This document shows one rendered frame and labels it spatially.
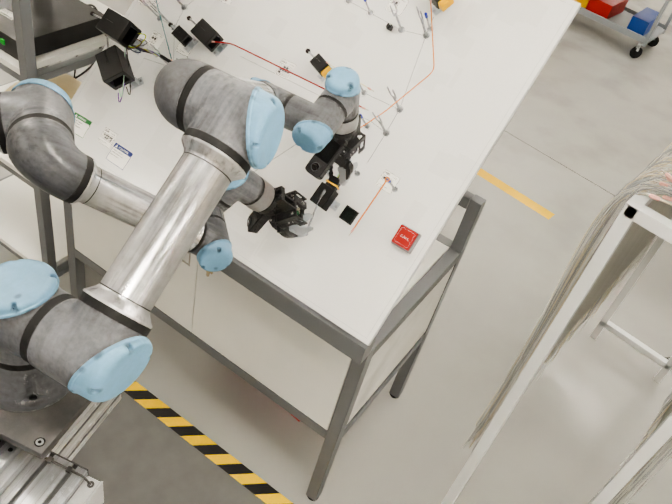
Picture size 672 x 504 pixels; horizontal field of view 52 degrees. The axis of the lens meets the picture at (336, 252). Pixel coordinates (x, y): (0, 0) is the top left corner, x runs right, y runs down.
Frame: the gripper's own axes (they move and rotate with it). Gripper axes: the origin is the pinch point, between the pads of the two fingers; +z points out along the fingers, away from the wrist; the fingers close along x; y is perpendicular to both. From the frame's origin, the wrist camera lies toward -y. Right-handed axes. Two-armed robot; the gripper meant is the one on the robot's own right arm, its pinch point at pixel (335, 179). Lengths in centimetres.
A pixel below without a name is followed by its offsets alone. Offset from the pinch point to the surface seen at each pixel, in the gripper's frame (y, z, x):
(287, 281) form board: -23.1, 18.5, -2.7
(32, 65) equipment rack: -23, 2, 93
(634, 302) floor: 130, 167, -88
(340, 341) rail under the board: -26.4, 21.7, -23.4
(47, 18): -6, 5, 107
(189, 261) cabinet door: -30, 37, 31
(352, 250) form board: -8.1, 11.5, -12.5
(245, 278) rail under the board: -28.1, 22.8, 8.3
